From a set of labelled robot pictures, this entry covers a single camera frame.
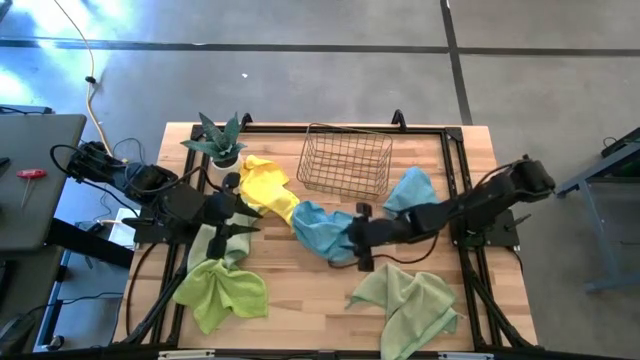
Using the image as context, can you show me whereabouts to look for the blue-grey metal stand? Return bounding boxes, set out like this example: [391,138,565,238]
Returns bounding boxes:
[551,127,640,295]

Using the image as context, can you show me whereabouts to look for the yellow extension cable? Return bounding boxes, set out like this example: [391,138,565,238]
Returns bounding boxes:
[52,0,115,157]

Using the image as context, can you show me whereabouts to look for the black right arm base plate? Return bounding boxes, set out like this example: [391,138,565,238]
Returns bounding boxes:
[448,207,521,249]

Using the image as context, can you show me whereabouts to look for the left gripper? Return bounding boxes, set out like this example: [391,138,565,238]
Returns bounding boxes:
[199,171,263,261]

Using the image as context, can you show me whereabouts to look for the lime green microfiber towel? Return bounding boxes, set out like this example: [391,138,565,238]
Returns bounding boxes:
[172,257,270,335]

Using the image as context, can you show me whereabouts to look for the grey side table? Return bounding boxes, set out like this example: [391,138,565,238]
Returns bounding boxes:
[0,113,87,251]

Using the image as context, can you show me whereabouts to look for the yellow microfiber towel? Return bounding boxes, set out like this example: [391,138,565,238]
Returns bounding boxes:
[238,154,301,229]

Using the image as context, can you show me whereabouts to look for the black diagonal beam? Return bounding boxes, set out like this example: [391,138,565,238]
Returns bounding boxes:
[45,217,135,270]

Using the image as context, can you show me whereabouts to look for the pale green microfiber towel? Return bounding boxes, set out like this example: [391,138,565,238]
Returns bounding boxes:
[187,212,259,274]
[345,262,459,360]

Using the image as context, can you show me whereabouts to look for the red-handled tool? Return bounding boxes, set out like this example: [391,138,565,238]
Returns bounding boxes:
[15,168,49,210]

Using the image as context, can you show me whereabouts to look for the black flat device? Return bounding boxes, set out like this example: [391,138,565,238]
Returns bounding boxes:
[0,103,54,116]

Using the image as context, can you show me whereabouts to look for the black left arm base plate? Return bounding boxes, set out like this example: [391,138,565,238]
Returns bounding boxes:
[121,204,201,246]

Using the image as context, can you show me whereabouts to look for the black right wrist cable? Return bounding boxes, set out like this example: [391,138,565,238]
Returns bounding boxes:
[327,232,442,270]

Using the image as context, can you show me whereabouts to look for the black aluminium table frame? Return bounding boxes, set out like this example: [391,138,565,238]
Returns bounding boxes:
[113,108,539,359]

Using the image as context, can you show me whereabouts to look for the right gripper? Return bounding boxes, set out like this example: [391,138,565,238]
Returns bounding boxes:
[347,202,399,273]

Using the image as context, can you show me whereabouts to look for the potted plant in white pot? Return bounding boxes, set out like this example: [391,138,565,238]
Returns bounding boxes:
[180,111,248,179]

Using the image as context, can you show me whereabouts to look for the wire mesh basket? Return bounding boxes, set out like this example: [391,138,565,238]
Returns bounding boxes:
[296,122,394,202]

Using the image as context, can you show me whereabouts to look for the blue microfiber towel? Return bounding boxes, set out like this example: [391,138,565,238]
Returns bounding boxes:
[291,199,359,265]
[382,166,441,221]

